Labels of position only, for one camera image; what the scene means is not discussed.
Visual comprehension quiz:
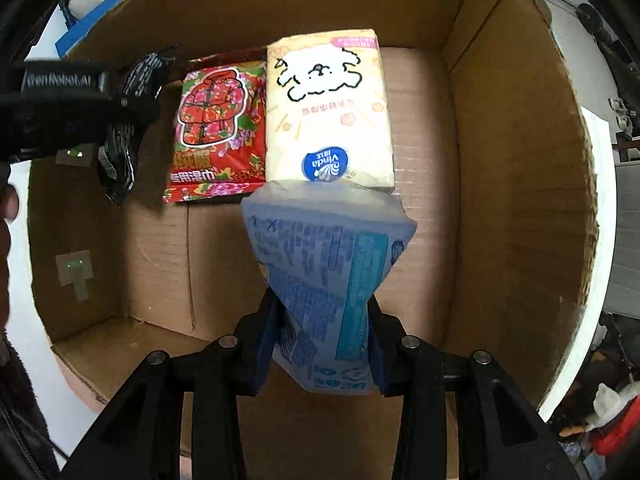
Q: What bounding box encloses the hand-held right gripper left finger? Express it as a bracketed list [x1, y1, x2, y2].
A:
[60, 287, 286, 480]

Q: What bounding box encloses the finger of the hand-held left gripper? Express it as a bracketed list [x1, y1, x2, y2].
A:
[102, 72, 162, 128]

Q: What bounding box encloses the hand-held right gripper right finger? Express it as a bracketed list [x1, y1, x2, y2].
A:
[367, 300, 581, 480]

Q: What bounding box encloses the black plastic packet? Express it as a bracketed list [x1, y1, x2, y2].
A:
[95, 42, 180, 208]

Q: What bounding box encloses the blue tissue pack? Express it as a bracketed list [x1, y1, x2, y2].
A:
[241, 180, 418, 396]

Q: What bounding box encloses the cardboard box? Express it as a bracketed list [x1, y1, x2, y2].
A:
[25, 0, 601, 480]

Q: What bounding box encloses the person's left hand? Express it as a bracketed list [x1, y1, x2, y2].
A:
[0, 182, 21, 222]

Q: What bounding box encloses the red floral wet wipes packet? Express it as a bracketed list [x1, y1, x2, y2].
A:
[162, 52, 268, 204]

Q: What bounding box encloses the cream tissue pack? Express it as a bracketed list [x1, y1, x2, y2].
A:
[264, 29, 396, 193]

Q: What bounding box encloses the white plush toy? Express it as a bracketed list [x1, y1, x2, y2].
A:
[585, 382, 640, 432]

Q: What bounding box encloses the red cloth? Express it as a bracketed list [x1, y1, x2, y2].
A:
[590, 417, 640, 457]

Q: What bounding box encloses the person's black jacket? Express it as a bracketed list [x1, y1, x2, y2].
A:
[0, 327, 63, 480]

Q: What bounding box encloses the black equipment stand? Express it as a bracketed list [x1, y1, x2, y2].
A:
[515, 0, 640, 138]

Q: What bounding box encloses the blue plastic frame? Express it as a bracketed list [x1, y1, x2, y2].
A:
[54, 0, 128, 58]

